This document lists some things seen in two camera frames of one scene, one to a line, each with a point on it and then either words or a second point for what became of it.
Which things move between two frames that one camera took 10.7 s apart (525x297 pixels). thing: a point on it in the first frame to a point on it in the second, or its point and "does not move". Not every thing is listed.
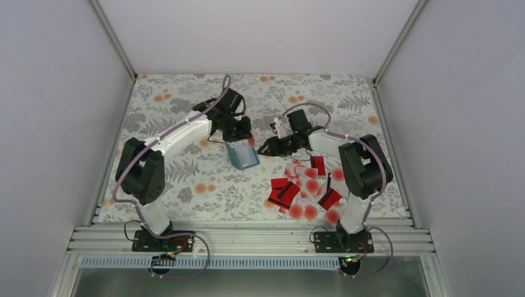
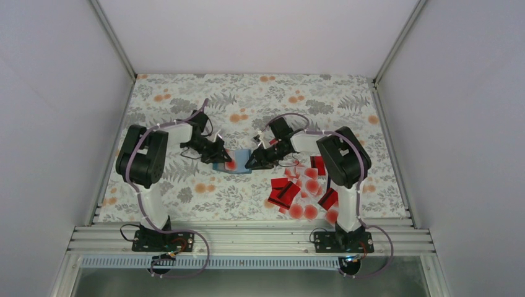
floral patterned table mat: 289,168 does not move
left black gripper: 244,133 to 217,153
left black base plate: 144,242 does not move
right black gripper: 273,142 to 260,157
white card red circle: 296,211 does not move
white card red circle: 311,211 does not move
